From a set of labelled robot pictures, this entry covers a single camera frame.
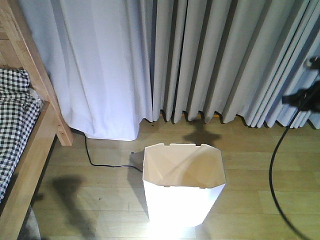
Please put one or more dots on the wooden bed frame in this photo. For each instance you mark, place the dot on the wooden bed frame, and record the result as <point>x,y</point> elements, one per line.
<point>18,51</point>

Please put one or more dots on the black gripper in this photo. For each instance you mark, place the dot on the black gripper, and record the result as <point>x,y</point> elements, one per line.
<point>306,99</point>

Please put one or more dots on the black white checkered bedding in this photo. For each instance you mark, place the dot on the black white checkered bedding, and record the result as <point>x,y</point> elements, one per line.
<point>19,111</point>

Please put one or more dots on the white plastic trash bin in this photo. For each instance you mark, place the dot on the white plastic trash bin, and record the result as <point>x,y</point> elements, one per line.
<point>181,182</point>

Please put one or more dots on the white grey pleated curtain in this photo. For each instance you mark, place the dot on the white grey pleated curtain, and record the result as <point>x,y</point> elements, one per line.
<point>113,63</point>

